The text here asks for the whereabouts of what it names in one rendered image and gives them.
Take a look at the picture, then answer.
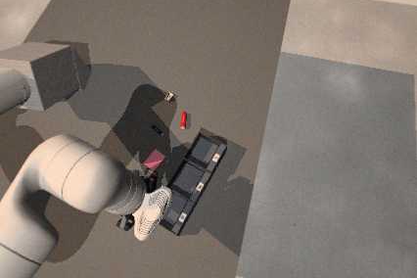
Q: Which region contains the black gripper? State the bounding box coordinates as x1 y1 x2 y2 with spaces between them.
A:
116 168 158 231

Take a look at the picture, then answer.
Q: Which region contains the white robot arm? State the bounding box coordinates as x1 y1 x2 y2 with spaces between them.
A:
0 68 174 278

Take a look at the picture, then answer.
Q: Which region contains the dark grey rack of three bins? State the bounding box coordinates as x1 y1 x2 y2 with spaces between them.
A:
160 132 227 236

